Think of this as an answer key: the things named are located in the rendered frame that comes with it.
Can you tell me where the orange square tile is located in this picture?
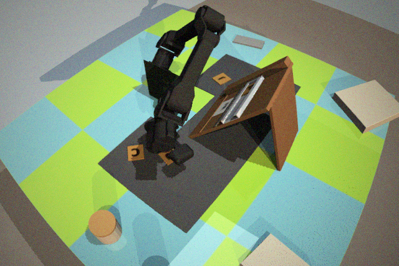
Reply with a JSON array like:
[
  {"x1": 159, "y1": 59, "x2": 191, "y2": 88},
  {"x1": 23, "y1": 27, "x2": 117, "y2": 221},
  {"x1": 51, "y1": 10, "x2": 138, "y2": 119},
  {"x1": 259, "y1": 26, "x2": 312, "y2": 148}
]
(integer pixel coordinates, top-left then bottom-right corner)
[{"x1": 212, "y1": 73, "x2": 231, "y2": 85}]

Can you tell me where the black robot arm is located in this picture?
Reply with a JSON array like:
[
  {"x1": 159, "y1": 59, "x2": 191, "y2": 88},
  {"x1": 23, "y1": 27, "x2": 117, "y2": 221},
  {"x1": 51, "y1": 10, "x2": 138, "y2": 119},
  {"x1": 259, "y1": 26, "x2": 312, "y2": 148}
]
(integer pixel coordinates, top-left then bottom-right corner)
[{"x1": 140, "y1": 5, "x2": 226, "y2": 154}]

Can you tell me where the orange cylinder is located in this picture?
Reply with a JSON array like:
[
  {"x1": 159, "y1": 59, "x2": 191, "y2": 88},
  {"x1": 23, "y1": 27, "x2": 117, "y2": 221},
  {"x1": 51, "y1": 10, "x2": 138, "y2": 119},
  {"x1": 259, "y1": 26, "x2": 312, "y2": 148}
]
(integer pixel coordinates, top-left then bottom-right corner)
[{"x1": 88, "y1": 210, "x2": 122, "y2": 244}]

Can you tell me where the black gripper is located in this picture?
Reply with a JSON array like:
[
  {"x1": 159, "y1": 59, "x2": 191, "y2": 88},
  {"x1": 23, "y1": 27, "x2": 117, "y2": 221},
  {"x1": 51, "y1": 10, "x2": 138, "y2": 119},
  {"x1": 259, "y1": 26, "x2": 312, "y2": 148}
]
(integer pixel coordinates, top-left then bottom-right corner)
[{"x1": 145, "y1": 118, "x2": 194, "y2": 166}]

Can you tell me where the grey flat rectangular tile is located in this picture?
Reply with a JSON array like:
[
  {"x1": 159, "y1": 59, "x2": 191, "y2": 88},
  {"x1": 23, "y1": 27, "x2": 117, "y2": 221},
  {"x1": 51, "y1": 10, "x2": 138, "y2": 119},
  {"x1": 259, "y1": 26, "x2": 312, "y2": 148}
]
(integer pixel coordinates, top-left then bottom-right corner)
[{"x1": 233, "y1": 35, "x2": 265, "y2": 49}]

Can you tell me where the brown letter tile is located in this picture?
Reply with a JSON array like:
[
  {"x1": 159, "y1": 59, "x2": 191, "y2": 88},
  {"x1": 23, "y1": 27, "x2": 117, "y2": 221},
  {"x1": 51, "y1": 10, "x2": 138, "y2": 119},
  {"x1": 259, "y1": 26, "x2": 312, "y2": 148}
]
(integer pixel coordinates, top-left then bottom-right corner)
[
  {"x1": 127, "y1": 145, "x2": 144, "y2": 161},
  {"x1": 158, "y1": 148, "x2": 174, "y2": 165},
  {"x1": 241, "y1": 82, "x2": 255, "y2": 96}
]

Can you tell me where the beige flat square slab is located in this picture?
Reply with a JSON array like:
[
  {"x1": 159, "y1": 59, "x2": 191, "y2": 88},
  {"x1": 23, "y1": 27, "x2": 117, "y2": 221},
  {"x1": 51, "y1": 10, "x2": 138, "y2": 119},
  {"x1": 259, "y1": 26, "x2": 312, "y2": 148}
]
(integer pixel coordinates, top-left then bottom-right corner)
[{"x1": 333, "y1": 80, "x2": 399, "y2": 134}]

